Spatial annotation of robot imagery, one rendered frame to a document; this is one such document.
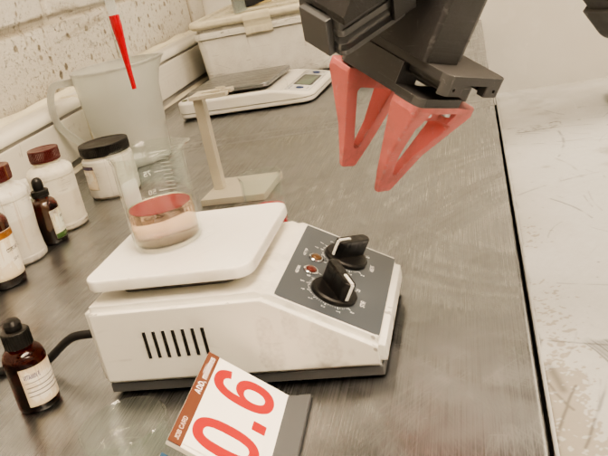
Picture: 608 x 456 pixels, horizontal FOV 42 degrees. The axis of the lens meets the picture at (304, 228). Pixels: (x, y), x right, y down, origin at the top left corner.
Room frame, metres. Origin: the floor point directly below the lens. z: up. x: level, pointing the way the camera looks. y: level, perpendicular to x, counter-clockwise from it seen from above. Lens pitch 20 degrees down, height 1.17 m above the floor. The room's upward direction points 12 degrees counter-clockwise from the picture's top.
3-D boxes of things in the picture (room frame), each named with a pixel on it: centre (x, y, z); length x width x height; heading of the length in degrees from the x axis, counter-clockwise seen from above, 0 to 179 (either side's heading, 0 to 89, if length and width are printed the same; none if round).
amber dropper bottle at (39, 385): (0.50, 0.21, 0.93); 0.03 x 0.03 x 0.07
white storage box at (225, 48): (1.85, -0.03, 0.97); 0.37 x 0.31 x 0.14; 167
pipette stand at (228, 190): (0.91, 0.06, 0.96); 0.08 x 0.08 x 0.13; 72
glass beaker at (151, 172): (0.54, 0.09, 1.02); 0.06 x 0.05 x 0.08; 85
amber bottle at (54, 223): (0.87, 0.29, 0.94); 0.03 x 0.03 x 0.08
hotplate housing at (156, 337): (0.53, 0.06, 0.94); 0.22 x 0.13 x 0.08; 75
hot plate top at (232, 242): (0.53, 0.08, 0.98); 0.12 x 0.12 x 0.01; 75
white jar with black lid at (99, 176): (1.04, 0.24, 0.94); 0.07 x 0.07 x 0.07
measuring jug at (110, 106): (1.19, 0.24, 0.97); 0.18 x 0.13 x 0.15; 101
